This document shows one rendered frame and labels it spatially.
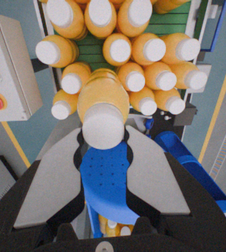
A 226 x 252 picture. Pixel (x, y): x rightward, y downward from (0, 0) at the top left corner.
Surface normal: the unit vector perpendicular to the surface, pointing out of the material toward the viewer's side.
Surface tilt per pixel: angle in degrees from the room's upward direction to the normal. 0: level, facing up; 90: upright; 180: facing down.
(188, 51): 0
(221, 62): 0
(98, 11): 0
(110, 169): 90
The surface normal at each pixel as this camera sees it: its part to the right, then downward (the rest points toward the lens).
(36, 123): 0.07, 0.51
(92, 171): -0.02, -0.86
